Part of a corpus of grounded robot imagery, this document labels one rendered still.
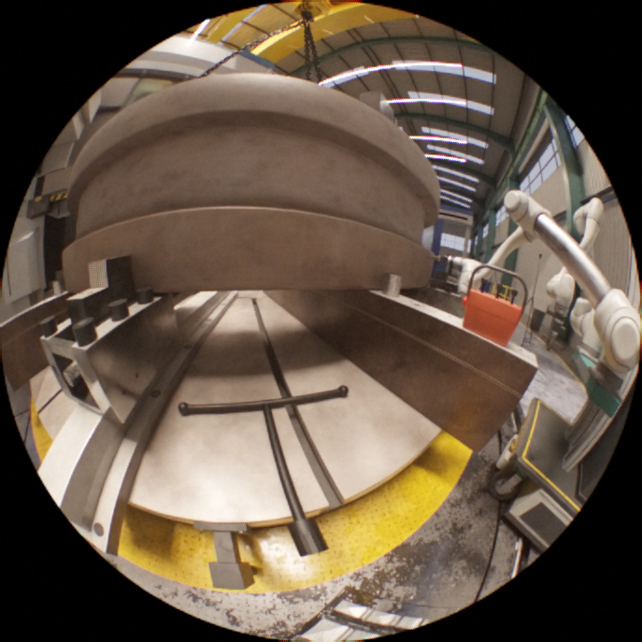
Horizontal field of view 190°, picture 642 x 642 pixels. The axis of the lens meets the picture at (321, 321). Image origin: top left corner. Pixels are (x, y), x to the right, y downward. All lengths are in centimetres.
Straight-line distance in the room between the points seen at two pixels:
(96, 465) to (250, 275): 75
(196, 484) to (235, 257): 66
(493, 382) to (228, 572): 83
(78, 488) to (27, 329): 119
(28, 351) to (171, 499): 136
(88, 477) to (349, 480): 70
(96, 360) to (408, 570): 111
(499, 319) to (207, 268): 88
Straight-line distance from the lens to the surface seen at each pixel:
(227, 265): 63
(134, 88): 444
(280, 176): 82
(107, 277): 70
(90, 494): 67
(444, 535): 102
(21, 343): 171
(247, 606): 90
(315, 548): 49
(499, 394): 70
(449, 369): 70
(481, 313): 64
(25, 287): 352
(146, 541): 102
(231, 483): 58
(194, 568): 92
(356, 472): 60
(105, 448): 68
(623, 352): 67
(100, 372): 53
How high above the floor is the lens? 84
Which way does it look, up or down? 22 degrees down
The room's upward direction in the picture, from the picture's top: 7 degrees clockwise
